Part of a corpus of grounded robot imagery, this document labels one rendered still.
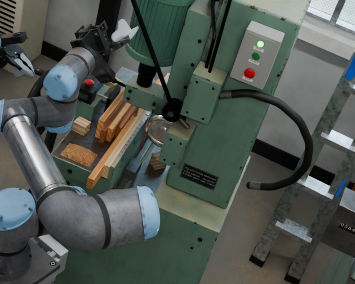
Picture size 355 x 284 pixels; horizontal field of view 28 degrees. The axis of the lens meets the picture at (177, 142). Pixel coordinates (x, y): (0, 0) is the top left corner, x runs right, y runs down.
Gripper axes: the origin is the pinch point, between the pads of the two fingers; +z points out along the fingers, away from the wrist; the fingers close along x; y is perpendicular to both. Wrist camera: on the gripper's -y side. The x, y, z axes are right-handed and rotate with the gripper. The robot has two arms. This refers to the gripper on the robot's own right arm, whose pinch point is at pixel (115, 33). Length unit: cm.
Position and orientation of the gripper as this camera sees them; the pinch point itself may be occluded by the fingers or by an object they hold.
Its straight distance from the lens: 199.2
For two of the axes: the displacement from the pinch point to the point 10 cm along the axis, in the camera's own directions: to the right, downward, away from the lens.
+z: 3.1, -5.4, 7.8
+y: -3.1, -8.4, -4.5
